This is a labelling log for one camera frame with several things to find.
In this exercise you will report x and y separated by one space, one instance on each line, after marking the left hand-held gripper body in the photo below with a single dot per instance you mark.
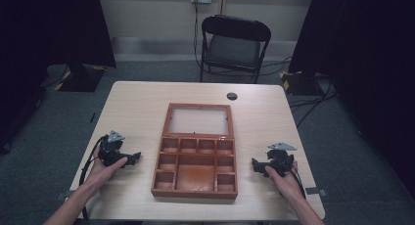
109 153

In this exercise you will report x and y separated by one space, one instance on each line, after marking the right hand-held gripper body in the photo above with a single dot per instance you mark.
280 159

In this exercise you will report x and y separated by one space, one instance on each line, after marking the brown wooden compartment box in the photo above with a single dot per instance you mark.
195 168

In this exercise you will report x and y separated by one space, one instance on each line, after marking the person's left hand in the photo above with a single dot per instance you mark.
102 174

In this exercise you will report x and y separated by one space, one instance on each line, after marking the person's right hand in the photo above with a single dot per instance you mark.
287 186

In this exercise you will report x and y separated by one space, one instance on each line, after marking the round black table grommet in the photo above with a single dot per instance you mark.
232 96

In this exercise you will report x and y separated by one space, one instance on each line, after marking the black stand base striped tape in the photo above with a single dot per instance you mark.
83 78
298 83

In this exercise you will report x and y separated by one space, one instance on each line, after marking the black folding chair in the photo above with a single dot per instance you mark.
233 45

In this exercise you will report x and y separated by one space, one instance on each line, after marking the black curtain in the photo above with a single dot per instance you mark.
365 62
49 39

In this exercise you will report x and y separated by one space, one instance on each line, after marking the grey table edge bracket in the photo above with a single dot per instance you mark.
316 191
62 196

